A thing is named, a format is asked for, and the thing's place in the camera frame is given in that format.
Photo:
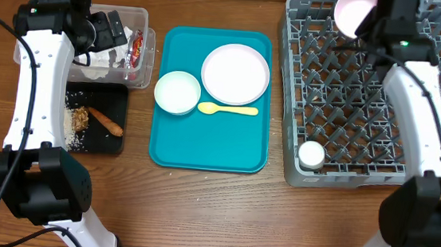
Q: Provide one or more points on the black tray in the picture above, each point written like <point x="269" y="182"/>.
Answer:
<point x="109" y="99"/>

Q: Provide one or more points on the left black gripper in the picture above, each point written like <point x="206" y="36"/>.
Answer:
<point x="106" y="38"/>

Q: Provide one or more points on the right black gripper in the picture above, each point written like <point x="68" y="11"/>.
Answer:
<point x="361" y="29"/>

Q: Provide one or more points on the orange carrot piece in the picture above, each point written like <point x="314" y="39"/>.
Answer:
<point x="111" y="126"/>

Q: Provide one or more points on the clear plastic bin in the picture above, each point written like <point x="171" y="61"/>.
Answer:
<point x="133" y="20"/>

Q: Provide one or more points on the white napkin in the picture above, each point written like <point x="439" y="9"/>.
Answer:
<point x="102" y="62"/>

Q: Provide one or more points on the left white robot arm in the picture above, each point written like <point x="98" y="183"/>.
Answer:
<point x="39" y="179"/>

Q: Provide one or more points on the white green bowl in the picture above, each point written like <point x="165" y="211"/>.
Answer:
<point x="177" y="92"/>

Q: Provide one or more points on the large white plate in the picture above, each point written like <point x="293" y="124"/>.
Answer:
<point x="235" y="74"/>

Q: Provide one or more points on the brown food chunk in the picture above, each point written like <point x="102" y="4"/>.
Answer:
<point x="80" y="119"/>

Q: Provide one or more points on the teal serving tray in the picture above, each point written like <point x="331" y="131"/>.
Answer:
<point x="224" y="142"/>

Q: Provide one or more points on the spilled rice grains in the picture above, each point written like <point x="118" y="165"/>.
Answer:
<point x="72" y="139"/>

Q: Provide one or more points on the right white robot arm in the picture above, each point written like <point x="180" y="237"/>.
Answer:
<point x="408" y="68"/>

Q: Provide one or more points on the white cup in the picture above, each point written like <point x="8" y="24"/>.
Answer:
<point x="311" y="156"/>

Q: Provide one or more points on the small pink bowl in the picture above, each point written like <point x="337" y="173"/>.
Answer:
<point x="349" y="14"/>

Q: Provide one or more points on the red ketchup packet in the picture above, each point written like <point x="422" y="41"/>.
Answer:
<point x="134" y="53"/>

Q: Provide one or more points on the yellow plastic spoon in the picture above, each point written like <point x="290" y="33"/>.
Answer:
<point x="211" y="108"/>

